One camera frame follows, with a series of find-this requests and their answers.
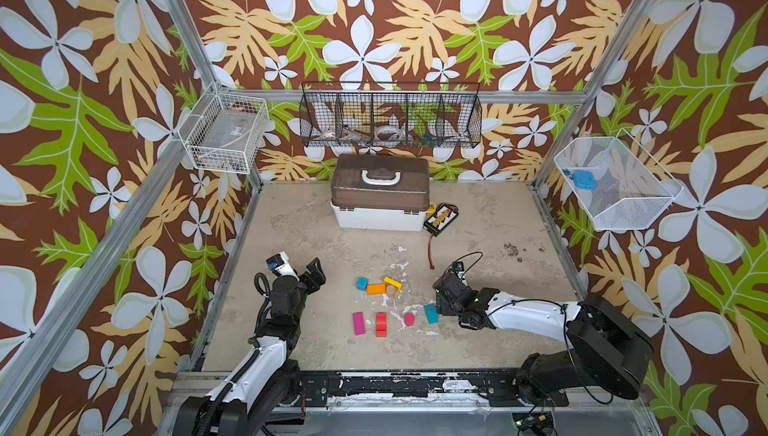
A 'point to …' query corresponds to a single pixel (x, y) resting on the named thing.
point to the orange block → (376, 289)
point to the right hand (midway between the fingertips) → (446, 299)
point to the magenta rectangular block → (359, 323)
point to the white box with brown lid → (381, 191)
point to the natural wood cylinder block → (390, 290)
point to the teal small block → (361, 283)
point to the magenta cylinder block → (409, 319)
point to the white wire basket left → (225, 131)
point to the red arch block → (381, 325)
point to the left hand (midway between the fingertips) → (306, 260)
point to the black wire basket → (386, 113)
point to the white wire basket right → (633, 188)
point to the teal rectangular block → (431, 313)
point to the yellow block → (394, 283)
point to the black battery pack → (441, 219)
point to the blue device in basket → (584, 179)
